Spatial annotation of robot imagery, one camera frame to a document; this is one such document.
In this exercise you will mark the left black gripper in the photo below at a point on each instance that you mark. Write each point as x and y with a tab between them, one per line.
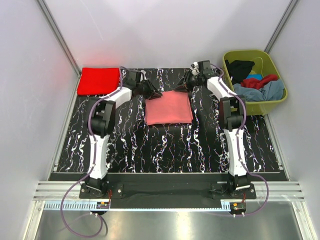
151	90

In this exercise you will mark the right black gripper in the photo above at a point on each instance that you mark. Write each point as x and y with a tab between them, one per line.
182	88

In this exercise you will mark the pink t shirt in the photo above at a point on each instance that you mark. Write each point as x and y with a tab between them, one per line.
172	107

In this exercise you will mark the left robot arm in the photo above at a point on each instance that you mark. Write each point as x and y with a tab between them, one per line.
101	122

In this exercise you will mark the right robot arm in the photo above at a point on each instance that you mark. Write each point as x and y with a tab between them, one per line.
232	118

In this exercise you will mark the black garment in bin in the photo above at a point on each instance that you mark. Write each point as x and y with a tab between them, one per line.
239	69

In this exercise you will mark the folded red t shirt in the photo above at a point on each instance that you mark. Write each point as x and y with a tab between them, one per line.
98	81

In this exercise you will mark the dark red garment in bin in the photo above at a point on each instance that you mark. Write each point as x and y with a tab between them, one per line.
258	84

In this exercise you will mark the bright blue garment in bin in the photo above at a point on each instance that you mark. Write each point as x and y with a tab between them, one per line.
255	76

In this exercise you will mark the grey blue garment in bin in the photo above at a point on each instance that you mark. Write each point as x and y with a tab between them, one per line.
272	91

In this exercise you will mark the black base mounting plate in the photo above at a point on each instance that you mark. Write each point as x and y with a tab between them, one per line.
145	190

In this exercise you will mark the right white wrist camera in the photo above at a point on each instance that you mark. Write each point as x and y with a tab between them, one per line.
195	69

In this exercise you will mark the left aluminium corner post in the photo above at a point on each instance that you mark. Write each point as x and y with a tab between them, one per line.
58	35

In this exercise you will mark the aluminium corner post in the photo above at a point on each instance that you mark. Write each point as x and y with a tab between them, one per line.
281	24
58	35

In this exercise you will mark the right aluminium corner post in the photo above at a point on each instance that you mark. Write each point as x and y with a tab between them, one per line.
281	24

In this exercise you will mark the aluminium frame rail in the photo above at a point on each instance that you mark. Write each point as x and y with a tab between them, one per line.
259	193

